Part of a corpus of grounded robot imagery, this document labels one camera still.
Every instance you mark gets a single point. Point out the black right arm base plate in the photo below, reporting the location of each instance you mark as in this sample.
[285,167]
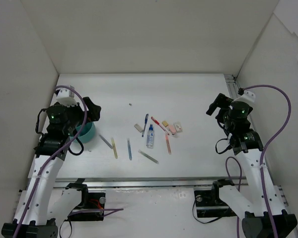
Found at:
[208,207]

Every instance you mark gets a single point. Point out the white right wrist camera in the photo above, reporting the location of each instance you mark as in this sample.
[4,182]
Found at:
[246,96]

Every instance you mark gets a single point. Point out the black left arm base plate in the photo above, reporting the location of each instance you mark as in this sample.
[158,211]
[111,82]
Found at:
[96,200]

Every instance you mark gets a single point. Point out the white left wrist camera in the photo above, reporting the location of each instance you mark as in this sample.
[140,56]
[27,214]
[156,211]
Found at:
[65,95]

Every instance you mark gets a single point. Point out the purple highlighter pen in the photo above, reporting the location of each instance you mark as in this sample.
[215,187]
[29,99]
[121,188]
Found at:
[106,142]

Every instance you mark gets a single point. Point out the blue highlighter pen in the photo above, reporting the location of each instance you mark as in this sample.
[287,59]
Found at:
[129,149]

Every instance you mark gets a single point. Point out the yellow highlighter pen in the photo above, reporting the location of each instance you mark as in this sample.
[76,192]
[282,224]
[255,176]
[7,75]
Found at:
[114,148]

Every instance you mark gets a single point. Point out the aluminium right side rail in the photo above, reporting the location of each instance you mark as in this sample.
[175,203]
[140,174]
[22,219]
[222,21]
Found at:
[231,85]

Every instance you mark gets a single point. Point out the teal round pen holder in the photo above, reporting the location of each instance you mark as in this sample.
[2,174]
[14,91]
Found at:
[87,134]

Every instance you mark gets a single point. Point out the red ballpoint pen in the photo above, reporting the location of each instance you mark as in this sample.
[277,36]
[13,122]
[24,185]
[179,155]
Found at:
[157,123]

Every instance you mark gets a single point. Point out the clear blue-cap glue bottle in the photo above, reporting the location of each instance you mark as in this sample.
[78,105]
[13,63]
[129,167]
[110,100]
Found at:
[150,137]

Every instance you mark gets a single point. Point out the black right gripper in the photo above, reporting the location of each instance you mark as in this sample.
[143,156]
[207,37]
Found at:
[219,101]

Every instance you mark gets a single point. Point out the white boxed eraser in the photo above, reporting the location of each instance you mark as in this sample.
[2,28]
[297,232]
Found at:
[178,127]

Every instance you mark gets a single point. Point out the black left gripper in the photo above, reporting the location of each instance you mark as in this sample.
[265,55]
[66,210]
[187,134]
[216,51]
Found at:
[90,110]

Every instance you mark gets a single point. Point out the aluminium rail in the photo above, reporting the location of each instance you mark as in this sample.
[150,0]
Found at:
[231,85]
[137,183]

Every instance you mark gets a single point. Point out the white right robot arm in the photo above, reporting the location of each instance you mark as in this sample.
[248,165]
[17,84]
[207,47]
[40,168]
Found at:
[264,216]

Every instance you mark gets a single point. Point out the yellow eraser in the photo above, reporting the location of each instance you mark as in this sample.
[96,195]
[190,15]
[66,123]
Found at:
[165,123]

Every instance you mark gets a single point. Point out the orange highlighter pen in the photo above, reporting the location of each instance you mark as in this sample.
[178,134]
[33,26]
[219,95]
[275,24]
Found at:
[168,144]

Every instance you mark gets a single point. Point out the grey white eraser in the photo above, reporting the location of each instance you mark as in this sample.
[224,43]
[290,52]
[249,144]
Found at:
[138,127]

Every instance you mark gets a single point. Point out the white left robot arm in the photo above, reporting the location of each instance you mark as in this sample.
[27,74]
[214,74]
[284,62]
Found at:
[35,219]

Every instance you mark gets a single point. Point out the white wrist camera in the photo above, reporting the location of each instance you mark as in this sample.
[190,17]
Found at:
[65,95]
[246,96]

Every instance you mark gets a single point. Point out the blue ballpoint pen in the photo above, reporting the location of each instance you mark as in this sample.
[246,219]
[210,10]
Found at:
[145,124]

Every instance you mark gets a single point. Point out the aluminium front rail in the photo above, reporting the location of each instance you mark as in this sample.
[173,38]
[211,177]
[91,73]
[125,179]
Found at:
[137,183]

